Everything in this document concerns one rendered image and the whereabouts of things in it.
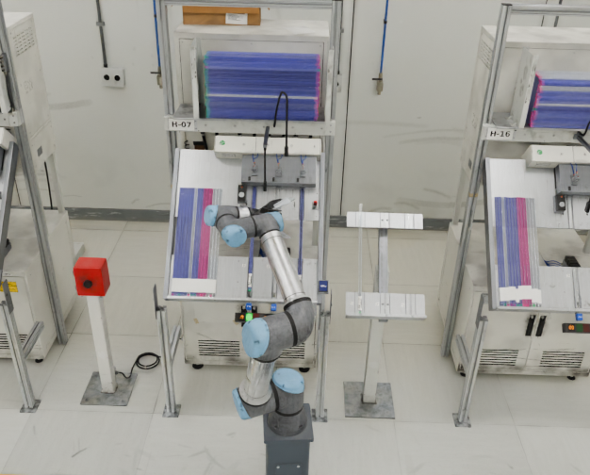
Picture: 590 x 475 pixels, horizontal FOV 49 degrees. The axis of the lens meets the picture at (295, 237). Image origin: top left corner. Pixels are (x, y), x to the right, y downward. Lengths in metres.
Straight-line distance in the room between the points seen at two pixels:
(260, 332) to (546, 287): 1.52
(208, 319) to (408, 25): 2.28
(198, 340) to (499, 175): 1.71
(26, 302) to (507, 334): 2.45
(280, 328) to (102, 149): 3.09
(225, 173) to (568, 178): 1.57
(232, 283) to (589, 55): 1.90
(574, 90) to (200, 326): 2.09
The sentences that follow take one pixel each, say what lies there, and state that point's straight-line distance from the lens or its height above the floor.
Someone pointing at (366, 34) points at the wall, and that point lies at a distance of 4.43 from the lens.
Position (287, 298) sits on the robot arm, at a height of 1.18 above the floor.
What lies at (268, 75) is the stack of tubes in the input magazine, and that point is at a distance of 2.91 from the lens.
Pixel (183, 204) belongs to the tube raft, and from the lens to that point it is 3.04.
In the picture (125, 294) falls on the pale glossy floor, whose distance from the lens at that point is 4.27.
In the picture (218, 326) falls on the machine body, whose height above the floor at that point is 0.32.
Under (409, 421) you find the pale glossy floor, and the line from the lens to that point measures 3.42.
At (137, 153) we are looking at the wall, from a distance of 4.83.
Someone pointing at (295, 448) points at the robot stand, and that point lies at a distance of 2.58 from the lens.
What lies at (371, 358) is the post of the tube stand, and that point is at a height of 0.31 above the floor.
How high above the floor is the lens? 2.42
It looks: 30 degrees down
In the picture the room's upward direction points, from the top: 1 degrees clockwise
